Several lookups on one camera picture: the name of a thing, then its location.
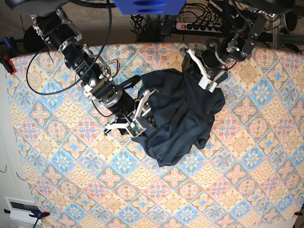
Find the black speaker upper right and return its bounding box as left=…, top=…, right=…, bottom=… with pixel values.
left=284, top=12, right=298, bottom=31

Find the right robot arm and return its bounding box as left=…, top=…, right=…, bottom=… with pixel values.
left=31, top=8, right=156, bottom=138

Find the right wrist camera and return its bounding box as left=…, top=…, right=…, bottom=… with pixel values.
left=126, top=119, right=146, bottom=138

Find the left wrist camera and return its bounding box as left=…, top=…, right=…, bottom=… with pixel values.
left=198, top=76, right=218, bottom=93

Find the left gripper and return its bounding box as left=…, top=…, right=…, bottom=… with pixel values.
left=182, top=39, right=228, bottom=83

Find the orange clamp lower right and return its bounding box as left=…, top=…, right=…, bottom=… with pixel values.
left=294, top=211, right=304, bottom=216

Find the black round stand base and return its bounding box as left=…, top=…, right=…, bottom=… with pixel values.
left=23, top=26, right=46, bottom=53

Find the white power strip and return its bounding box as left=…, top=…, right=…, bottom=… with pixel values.
left=175, top=22, right=220, bottom=32

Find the patterned tablecloth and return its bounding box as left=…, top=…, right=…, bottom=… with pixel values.
left=4, top=48, right=304, bottom=228

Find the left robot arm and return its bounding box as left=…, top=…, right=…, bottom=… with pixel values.
left=194, top=3, right=267, bottom=84

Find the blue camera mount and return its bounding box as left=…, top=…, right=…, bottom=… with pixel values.
left=113, top=0, right=186, bottom=15

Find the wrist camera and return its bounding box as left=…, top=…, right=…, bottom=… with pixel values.
left=126, top=119, right=146, bottom=138
left=198, top=76, right=218, bottom=93

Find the blue orange clamp lower left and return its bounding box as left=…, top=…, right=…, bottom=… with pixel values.
left=3, top=208, right=50, bottom=226

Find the dark blue t-shirt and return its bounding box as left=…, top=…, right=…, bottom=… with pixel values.
left=133, top=68, right=225, bottom=167

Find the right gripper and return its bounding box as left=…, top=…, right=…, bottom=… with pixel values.
left=82, top=78, right=158, bottom=137

